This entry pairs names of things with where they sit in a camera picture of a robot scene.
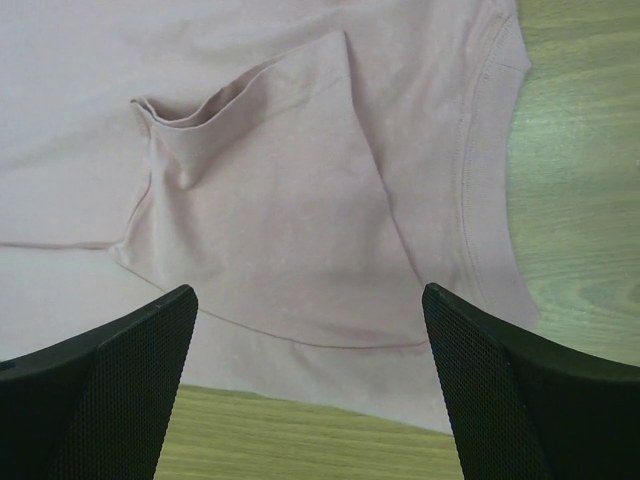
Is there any dusty pink graphic t-shirt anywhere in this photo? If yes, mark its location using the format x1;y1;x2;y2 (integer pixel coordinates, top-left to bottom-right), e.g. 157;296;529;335
1;1;538;432

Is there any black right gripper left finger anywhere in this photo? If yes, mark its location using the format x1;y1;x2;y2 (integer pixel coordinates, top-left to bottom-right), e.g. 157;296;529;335
1;285;198;479

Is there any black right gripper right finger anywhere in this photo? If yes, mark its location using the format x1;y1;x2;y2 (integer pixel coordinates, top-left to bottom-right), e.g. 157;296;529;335
422;283;639;479

